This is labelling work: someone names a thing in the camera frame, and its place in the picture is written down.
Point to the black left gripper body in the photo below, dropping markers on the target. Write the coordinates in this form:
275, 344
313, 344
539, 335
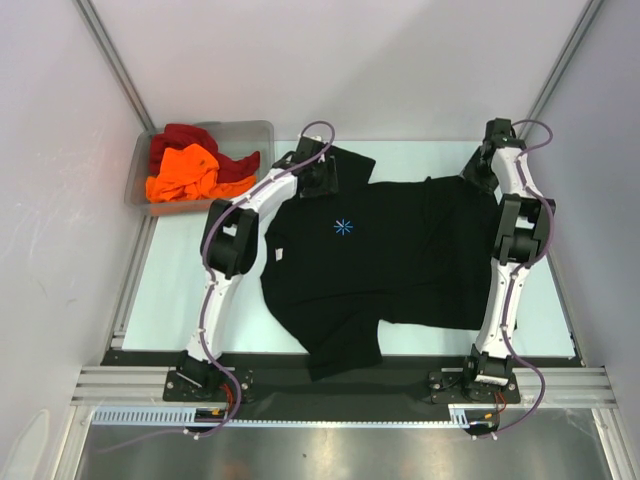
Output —
322, 183

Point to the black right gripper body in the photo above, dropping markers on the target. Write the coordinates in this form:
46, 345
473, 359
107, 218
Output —
476, 173

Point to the black t-shirt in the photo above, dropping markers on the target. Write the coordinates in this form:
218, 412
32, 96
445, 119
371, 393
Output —
401, 252

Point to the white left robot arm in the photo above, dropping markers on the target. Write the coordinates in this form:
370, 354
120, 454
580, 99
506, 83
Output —
229, 250

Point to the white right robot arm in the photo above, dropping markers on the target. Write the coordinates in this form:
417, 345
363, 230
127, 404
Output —
524, 230

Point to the clear plastic bin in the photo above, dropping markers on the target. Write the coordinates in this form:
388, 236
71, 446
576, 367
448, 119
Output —
236, 139

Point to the orange t-shirt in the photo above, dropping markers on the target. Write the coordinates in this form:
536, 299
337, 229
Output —
191, 174

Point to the dark red t-shirt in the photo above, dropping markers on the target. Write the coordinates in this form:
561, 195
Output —
181, 136

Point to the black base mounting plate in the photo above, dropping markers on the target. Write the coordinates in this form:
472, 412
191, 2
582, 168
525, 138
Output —
278, 387

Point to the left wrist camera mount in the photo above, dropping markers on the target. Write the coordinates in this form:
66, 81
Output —
308, 150

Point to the white slotted cable duct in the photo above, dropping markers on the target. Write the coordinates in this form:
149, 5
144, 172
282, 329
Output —
193, 417

